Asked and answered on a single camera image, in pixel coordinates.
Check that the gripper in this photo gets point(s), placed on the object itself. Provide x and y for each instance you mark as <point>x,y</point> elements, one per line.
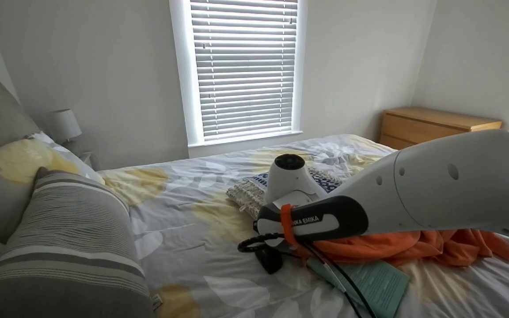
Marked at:
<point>270,261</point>

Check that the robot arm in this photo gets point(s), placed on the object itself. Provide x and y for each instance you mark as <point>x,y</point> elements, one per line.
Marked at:
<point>449,185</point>

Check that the cream and blue woven cushion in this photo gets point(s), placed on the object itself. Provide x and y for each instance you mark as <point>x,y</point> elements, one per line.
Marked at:
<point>250,192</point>

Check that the grey yellow floral duvet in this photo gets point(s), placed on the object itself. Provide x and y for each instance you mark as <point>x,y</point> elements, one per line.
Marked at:
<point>192,229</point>

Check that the teal paper booklet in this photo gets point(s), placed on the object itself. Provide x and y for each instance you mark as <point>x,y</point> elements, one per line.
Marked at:
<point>380,285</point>

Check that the orange cloth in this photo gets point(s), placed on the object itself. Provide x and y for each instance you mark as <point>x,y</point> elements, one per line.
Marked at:
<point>396,245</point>

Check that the window with white blinds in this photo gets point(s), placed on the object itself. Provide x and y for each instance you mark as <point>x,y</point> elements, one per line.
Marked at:
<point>243,70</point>

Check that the grey striped cushion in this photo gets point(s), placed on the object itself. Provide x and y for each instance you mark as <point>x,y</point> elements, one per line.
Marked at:
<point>69,247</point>

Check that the wooden dresser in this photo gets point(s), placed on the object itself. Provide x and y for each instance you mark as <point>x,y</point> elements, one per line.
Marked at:
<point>422,126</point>

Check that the white table lamp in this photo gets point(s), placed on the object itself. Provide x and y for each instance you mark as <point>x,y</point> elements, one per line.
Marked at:
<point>65,124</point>

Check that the grey yellow floral pillow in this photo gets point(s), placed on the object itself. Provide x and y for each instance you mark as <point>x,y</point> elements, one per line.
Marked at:
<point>11,176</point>

